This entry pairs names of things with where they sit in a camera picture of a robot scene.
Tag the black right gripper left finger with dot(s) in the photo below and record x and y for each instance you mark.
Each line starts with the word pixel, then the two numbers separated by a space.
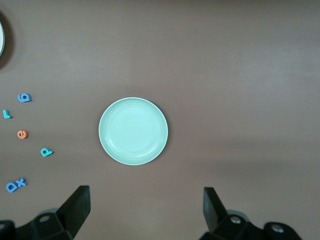
pixel 75 207

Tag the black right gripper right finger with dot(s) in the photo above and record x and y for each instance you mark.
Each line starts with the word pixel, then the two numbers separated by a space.
pixel 212 210

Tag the teal foam letter p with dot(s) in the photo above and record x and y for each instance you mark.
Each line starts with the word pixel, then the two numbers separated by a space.
pixel 45 151

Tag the orange foam letter e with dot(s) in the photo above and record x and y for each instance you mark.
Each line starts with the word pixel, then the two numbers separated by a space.
pixel 22 134

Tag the teal foam letter L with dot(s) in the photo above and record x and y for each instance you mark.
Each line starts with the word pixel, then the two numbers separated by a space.
pixel 7 114

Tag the blue foam letter x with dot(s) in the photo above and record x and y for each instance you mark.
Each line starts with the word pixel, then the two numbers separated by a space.
pixel 21 182

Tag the blue foam letter D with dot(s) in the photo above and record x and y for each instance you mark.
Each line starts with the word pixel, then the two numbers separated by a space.
pixel 11 186

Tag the mint green round plate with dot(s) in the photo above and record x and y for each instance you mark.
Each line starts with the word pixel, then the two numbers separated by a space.
pixel 132 130

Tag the blue foam digit six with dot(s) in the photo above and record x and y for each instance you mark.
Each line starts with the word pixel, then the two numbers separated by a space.
pixel 24 97

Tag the brown table cover mat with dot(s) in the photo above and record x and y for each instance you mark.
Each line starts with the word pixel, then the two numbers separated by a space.
pixel 225 75

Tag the beige round plate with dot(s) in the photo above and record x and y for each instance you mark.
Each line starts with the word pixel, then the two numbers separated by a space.
pixel 1 35

